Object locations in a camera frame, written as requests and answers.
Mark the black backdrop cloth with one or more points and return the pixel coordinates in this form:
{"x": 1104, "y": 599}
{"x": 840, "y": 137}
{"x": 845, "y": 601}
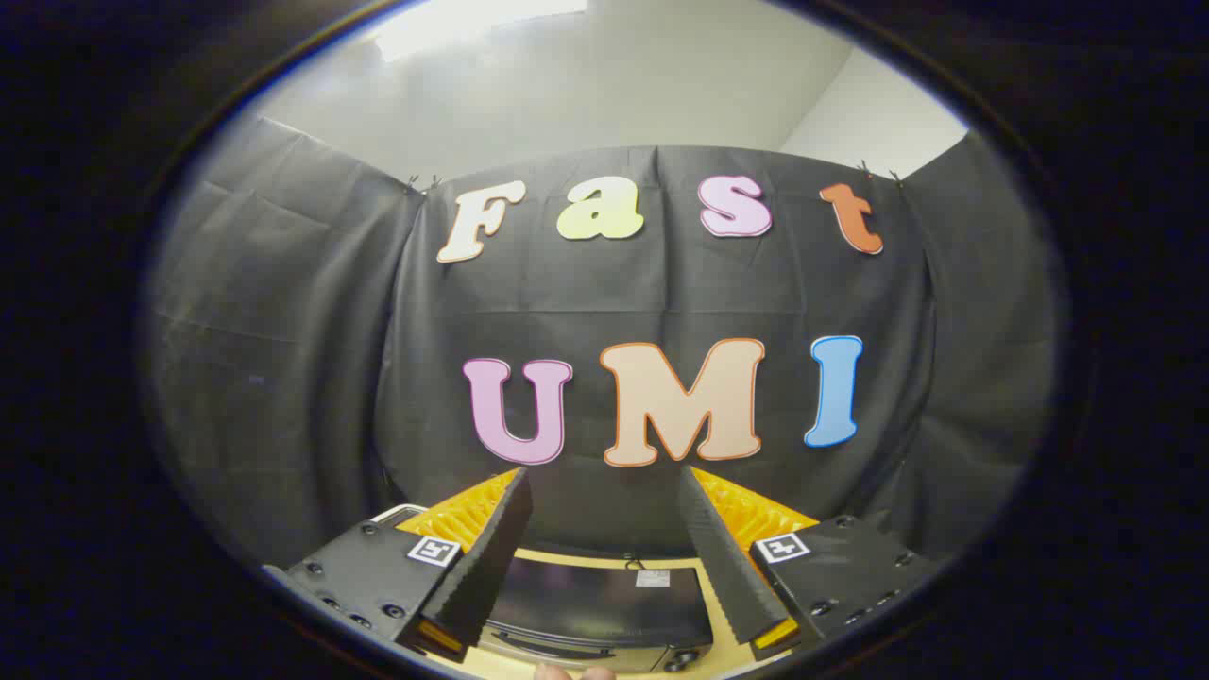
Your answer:
{"x": 283, "y": 378}

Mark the black toaster oven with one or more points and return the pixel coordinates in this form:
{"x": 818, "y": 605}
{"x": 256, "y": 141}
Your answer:
{"x": 604, "y": 595}

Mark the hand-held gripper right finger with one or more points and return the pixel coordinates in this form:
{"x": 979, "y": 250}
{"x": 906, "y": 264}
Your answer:
{"x": 723, "y": 567}

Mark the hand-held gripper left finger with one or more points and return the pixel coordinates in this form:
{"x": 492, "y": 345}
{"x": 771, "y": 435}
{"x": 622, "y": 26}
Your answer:
{"x": 482, "y": 567}

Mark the white pop-up toaster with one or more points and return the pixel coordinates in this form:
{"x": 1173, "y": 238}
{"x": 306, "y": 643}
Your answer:
{"x": 397, "y": 512}

